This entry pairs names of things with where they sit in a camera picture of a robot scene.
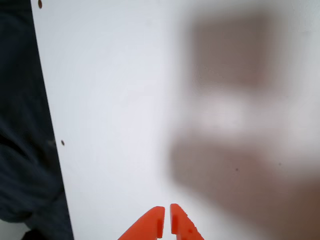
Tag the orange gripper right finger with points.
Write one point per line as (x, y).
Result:
(181, 225)

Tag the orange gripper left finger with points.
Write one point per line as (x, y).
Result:
(150, 225)

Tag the person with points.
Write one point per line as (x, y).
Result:
(20, 100)

